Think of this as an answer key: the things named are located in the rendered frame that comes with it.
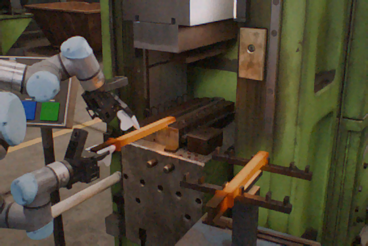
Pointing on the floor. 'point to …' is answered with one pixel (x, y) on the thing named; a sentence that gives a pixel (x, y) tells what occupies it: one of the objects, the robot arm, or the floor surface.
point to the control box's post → (56, 190)
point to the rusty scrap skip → (69, 23)
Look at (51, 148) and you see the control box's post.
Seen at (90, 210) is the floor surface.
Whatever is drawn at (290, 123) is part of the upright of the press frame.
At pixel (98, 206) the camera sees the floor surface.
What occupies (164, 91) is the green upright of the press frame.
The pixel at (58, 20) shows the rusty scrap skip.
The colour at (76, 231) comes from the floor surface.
